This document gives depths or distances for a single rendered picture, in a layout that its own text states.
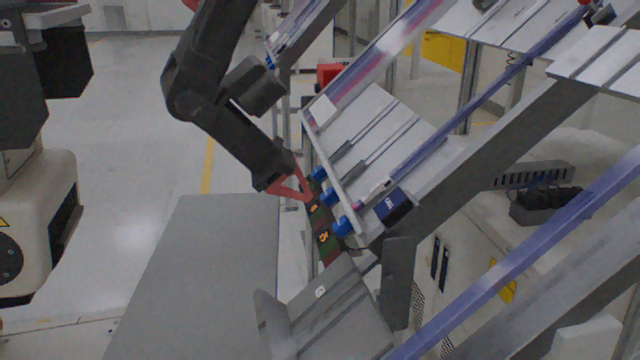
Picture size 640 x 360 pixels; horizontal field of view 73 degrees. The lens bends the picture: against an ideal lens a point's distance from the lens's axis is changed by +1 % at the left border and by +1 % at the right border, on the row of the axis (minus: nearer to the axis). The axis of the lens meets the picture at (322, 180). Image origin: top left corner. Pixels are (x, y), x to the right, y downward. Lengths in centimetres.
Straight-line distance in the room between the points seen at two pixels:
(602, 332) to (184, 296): 59
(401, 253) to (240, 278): 31
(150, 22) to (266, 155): 891
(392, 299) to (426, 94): 166
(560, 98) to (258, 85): 41
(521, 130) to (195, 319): 56
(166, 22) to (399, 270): 899
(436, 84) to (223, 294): 170
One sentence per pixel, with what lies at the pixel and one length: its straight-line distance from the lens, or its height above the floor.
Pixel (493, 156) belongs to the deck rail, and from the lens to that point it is 66.
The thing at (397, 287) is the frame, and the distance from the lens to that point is 65.
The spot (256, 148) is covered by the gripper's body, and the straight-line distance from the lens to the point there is 62.
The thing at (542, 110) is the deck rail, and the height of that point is 91.
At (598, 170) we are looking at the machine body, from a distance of 134.
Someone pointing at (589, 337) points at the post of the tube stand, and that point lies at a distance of 45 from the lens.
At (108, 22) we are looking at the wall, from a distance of 964.
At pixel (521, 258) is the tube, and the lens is 38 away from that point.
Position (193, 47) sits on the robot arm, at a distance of 56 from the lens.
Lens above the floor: 108
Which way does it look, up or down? 26 degrees down
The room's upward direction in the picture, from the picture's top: straight up
